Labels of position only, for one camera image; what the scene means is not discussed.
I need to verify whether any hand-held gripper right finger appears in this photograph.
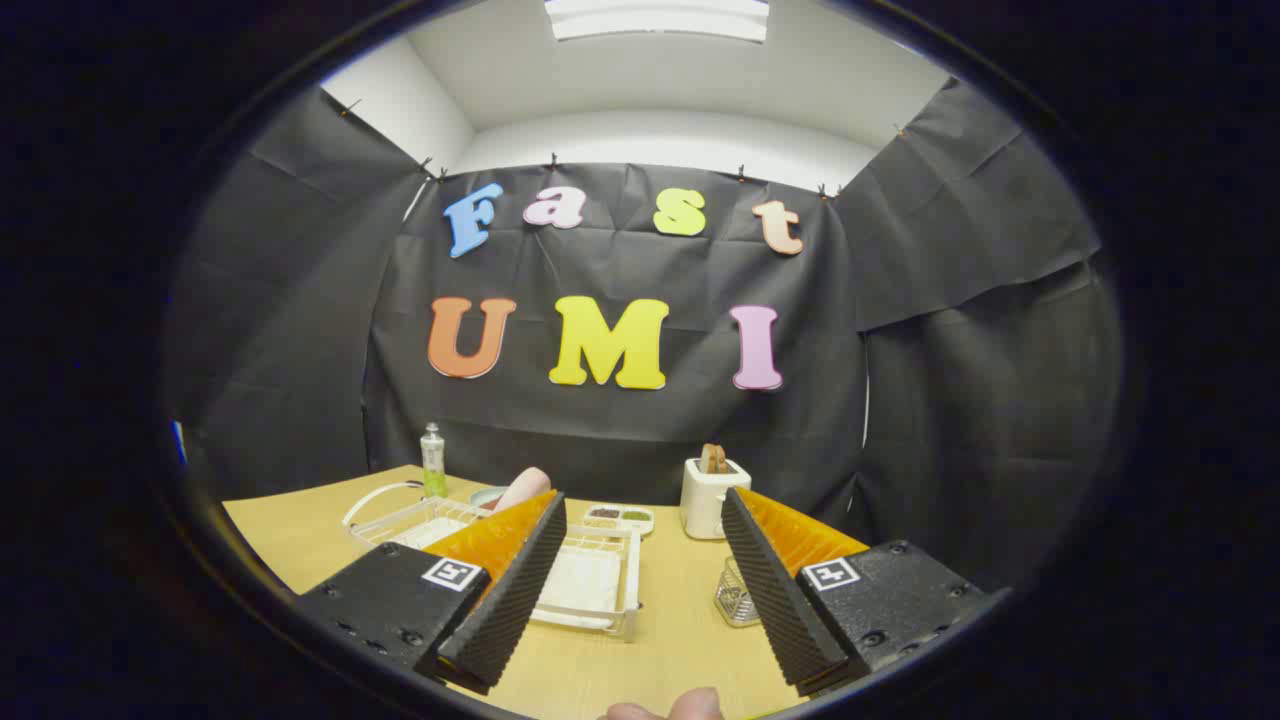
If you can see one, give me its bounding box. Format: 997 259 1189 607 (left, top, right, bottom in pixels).
721 487 991 698

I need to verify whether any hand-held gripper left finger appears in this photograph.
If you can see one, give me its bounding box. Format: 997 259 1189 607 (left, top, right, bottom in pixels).
295 490 568 696

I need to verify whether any metal wire basket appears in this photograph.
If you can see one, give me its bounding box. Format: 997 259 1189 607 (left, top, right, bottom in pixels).
714 556 763 629

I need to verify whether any white wire dish rack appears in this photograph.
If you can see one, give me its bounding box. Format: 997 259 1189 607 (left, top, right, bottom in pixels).
342 482 642 641

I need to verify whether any pink plate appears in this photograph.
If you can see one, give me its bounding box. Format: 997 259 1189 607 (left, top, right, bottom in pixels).
497 467 552 513

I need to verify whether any green dish soap bottle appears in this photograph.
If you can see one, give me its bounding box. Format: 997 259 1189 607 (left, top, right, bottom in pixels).
421 422 449 499

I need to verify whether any white towel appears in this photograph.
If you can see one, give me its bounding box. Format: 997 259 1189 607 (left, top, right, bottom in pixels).
395 515 623 616

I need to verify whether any white toaster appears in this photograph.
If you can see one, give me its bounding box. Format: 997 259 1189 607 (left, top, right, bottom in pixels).
680 458 752 541

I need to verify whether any white divided grain tray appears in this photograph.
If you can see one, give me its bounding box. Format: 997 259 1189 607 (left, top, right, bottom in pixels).
583 504 656 536

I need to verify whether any black backdrop cloth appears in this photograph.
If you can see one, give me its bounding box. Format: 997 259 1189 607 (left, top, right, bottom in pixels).
165 78 1126 601

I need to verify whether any ceiling light panel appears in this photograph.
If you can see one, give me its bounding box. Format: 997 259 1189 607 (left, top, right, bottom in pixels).
544 0 771 43

